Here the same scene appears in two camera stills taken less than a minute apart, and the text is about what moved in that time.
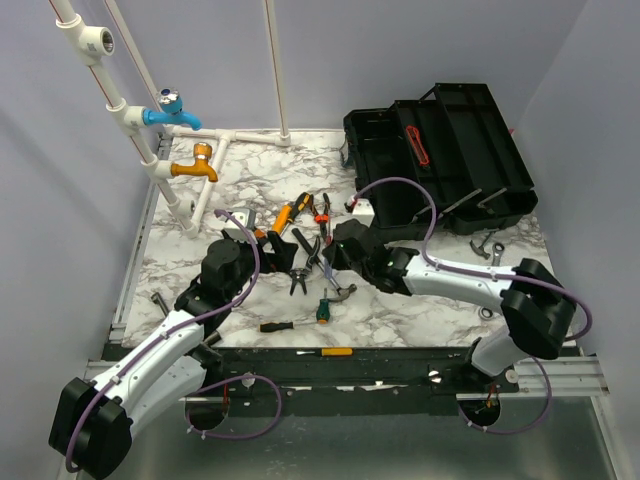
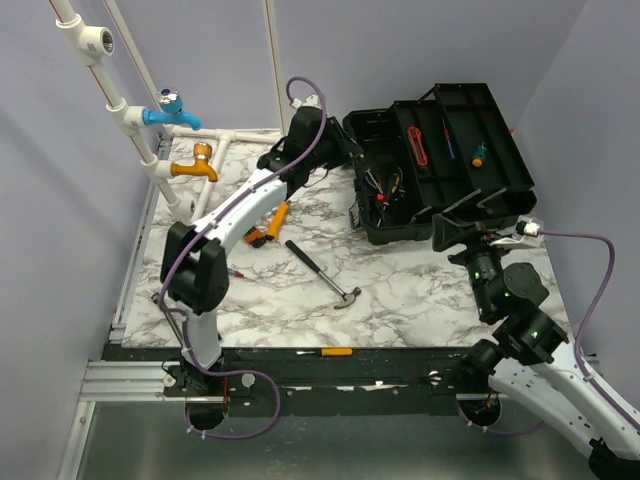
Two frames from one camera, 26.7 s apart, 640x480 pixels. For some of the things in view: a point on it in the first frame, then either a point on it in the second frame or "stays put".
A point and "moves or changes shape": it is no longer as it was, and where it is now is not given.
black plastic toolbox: (453, 141) stays put
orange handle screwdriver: (330, 352) stays put
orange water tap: (202, 151) stays put
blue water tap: (171, 103) stays put
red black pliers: (322, 219) -> (380, 197)
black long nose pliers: (298, 275) -> (379, 192)
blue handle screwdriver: (327, 269) -> (448, 139)
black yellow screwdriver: (273, 327) -> (394, 187)
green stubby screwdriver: (323, 312) -> (480, 155)
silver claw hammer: (344, 292) moves or changes shape
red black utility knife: (418, 145) stays put
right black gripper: (335, 261) -> (446, 232)
